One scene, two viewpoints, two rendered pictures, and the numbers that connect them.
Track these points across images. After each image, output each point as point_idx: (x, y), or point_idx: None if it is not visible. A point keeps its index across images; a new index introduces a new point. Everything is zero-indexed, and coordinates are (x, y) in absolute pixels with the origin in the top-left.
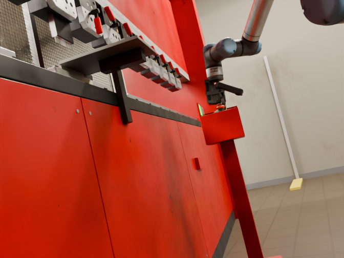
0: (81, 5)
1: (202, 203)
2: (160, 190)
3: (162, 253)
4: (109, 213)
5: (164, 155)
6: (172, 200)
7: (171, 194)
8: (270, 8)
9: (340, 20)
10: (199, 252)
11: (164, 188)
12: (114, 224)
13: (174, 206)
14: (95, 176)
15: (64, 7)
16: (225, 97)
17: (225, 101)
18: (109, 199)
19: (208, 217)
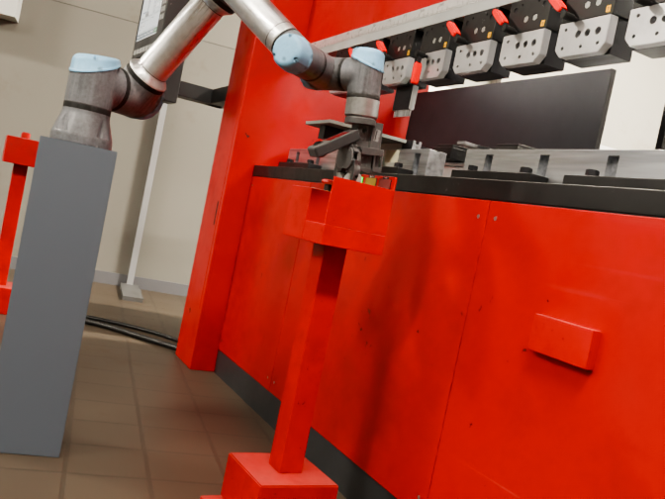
0: None
1: (490, 427)
2: (354, 290)
3: None
4: (296, 267)
5: (390, 254)
6: (371, 319)
7: (372, 310)
8: (235, 12)
9: (129, 117)
10: (393, 449)
11: (363, 293)
12: (296, 276)
13: (369, 328)
14: (298, 239)
15: (391, 79)
16: (347, 157)
17: (340, 167)
18: (300, 258)
19: (500, 482)
